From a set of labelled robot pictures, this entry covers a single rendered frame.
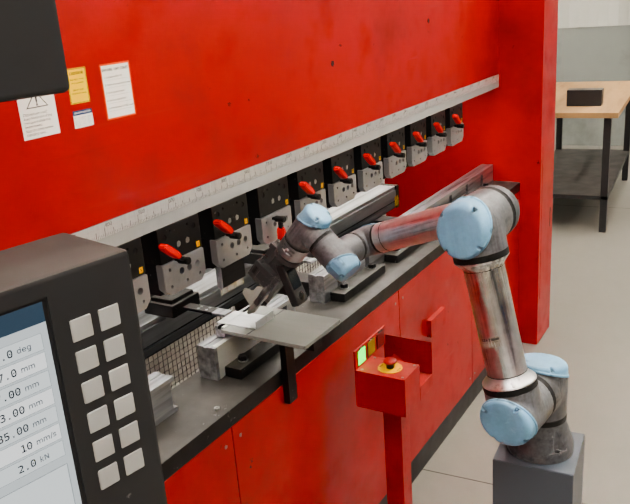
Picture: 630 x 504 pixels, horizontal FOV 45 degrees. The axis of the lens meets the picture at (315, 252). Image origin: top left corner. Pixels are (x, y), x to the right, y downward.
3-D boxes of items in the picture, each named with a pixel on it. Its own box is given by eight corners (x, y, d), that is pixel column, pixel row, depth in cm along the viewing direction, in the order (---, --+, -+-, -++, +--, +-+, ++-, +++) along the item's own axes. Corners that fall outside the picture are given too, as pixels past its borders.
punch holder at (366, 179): (364, 193, 258) (361, 145, 253) (342, 191, 262) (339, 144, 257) (383, 182, 270) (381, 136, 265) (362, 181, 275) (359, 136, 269)
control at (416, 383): (406, 418, 218) (403, 361, 212) (356, 406, 226) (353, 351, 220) (433, 386, 234) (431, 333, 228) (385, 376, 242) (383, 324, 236)
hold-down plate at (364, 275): (344, 302, 246) (344, 294, 245) (330, 300, 249) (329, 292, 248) (385, 272, 270) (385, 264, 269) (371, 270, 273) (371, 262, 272)
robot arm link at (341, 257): (375, 254, 185) (345, 222, 188) (349, 268, 177) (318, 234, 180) (359, 274, 190) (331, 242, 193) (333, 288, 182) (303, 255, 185)
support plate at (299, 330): (305, 350, 189) (305, 346, 188) (221, 333, 202) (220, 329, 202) (340, 322, 203) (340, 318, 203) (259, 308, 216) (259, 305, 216)
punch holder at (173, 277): (166, 298, 178) (157, 230, 173) (139, 293, 182) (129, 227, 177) (207, 276, 190) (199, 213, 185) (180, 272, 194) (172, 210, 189)
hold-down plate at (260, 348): (241, 380, 201) (240, 370, 200) (225, 376, 203) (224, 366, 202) (301, 335, 225) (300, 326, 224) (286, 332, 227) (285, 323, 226)
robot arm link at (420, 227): (527, 169, 167) (358, 218, 199) (506, 180, 159) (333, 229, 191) (543, 219, 168) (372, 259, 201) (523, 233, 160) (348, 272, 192)
